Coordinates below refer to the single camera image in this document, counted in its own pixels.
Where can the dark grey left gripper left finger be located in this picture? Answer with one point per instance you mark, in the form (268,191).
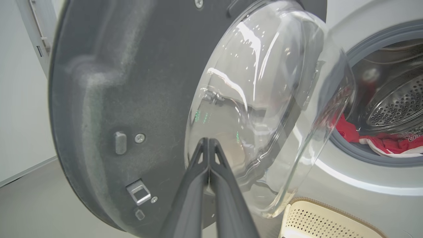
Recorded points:
(188,211)

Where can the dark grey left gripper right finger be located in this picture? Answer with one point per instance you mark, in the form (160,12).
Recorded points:
(231,211)

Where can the black round glass washer door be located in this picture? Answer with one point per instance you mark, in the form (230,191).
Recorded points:
(132,99)

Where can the plain red garment white trim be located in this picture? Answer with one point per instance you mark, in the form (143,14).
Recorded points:
(345,132)

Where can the red Bulls 23 jersey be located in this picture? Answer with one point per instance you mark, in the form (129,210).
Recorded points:
(393,145)

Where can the cream perforated laundry basket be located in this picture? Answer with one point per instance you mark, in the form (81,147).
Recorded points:
(324,221)

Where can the white front-load washing machine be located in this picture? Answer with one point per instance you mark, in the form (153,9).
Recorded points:
(363,205)

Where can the steel perforated washer drum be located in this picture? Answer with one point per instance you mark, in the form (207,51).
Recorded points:
(400,102)

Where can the white panel frame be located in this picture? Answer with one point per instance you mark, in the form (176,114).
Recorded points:
(39,33)

